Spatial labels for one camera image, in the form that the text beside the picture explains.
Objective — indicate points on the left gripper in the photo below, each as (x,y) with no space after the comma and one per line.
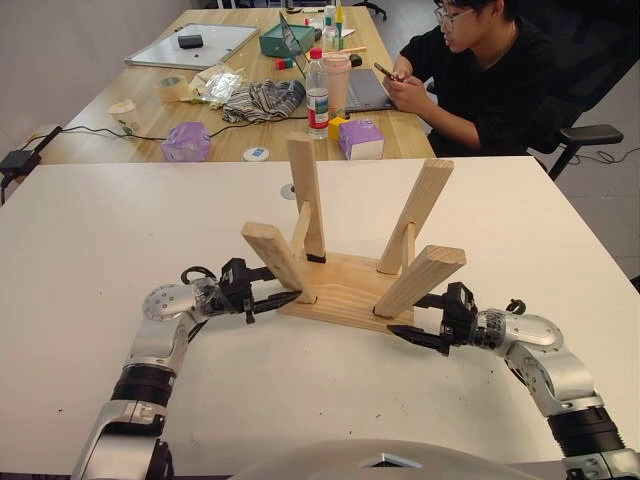
(235,300)

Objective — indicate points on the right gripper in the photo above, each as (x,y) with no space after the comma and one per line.
(460,327)

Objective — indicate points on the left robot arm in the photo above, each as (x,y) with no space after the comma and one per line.
(150,345)

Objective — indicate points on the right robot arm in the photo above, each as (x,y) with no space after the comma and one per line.
(545,350)

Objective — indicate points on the wooden cross bar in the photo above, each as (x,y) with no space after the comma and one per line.
(301,230)
(408,250)

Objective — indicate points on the wooden seat board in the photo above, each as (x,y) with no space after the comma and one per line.
(345,300)

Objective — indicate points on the wooden leg with black cap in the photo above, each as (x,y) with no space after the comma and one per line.
(306,190)

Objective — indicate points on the white round lid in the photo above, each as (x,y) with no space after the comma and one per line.
(256,154)

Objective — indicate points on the robot body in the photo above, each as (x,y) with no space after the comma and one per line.
(400,460)

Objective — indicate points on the purple tissue pack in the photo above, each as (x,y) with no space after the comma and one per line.
(186,142)
(361,140)

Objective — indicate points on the yellow cube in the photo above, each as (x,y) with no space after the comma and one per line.
(336,129)

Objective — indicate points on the striped cloth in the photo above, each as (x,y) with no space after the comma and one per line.
(265,102)

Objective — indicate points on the clear bottle with red cap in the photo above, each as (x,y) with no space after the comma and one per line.
(316,100)

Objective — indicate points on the clear plastic bag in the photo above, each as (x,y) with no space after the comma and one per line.
(220,85)

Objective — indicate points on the pink tumbler cup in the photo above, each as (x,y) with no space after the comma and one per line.
(336,85)

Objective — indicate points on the grey laptop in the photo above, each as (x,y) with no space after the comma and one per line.
(365,90)

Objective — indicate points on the beige tape roll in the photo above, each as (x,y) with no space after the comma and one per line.
(172,90)

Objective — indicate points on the red cube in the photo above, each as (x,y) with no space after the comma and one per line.
(281,65)

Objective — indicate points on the white paper cup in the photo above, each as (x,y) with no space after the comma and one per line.
(124,115)

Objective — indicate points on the smartphone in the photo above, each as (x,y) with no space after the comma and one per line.
(386,71)

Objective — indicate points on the green box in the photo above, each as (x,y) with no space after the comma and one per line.
(275,42)

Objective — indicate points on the whiteboard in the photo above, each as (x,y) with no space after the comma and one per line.
(195,47)

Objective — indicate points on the person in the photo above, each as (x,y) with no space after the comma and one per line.
(500,75)

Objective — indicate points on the black board eraser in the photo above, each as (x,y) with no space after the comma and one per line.
(190,41)

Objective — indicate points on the black power adapter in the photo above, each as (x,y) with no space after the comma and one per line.
(14,161)

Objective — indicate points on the black office chair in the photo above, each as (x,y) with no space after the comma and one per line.
(600,55)

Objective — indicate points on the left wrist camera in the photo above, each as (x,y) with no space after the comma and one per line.
(234,272)

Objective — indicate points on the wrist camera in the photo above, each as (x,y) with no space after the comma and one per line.
(461,296)
(234,272)

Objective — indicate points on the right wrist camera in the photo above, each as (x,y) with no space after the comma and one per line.
(461,296)

